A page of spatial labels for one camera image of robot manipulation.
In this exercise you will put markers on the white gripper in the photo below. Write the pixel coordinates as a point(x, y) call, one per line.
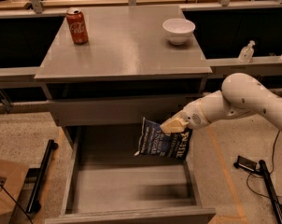
point(192, 117)

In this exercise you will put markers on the blue Kettle chip bag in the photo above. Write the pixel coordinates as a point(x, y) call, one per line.
point(153, 141)

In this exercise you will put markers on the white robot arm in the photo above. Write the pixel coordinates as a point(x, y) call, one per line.
point(241, 95)

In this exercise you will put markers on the grey drawer cabinet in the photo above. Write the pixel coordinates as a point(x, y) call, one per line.
point(118, 88)

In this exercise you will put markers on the open grey middle drawer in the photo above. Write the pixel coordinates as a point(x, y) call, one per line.
point(109, 184)

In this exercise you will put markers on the closed grey top drawer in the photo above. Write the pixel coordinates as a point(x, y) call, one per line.
point(116, 110)

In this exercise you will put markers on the black stand leg right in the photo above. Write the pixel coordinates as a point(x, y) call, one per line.
point(260, 168)

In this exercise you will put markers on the black stand leg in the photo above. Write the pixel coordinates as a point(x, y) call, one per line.
point(34, 205)
point(260, 168)

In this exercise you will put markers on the white ceramic bowl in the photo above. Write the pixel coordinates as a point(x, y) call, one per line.
point(178, 31)

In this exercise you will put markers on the clear sanitizer pump bottle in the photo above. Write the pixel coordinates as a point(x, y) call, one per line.
point(247, 52)

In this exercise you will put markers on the red Coca-Cola can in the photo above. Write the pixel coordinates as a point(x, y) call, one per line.
point(77, 25)

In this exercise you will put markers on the black stand leg left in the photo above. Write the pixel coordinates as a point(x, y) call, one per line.
point(34, 205)

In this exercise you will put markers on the brown cardboard box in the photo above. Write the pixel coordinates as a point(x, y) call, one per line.
point(12, 176)

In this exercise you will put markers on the grey metal rail shelf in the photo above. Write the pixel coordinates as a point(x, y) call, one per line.
point(126, 43)

